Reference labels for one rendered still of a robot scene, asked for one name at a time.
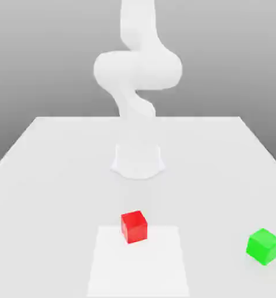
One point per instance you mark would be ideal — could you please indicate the small green cube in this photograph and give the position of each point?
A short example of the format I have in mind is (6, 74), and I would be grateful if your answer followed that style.
(263, 246)

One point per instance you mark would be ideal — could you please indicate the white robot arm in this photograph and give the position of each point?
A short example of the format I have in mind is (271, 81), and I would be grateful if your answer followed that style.
(138, 69)

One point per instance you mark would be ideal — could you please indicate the small red cube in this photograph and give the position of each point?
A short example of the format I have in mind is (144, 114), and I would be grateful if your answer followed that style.
(134, 227)

